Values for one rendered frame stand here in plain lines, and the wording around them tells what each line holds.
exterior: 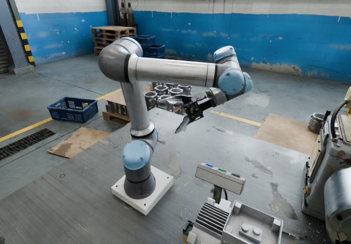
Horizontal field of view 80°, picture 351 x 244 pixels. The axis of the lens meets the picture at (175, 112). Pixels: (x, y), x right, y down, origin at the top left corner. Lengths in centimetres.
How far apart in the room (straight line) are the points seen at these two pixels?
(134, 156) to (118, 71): 36
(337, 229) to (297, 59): 533
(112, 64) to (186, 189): 70
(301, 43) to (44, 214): 569
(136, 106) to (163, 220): 49
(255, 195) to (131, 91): 75
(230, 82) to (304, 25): 530
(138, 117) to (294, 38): 530
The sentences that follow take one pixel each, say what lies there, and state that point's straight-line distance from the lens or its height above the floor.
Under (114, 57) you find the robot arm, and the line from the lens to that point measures 69.
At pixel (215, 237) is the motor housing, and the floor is 109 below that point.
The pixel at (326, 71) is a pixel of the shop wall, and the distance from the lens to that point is 603.
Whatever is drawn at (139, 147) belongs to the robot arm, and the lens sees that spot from 90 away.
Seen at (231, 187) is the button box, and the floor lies 105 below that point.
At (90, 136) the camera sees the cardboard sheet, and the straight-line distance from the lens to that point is 305.
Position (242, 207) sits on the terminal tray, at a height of 113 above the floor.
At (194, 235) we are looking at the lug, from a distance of 62.
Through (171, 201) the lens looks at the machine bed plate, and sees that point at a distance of 105.
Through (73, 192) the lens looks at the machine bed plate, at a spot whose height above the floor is 80.
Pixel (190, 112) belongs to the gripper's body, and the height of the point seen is 125.
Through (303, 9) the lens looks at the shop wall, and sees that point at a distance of 587.
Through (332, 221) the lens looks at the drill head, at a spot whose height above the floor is 104.
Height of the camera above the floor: 162
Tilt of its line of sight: 28 degrees down
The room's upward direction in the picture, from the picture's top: straight up
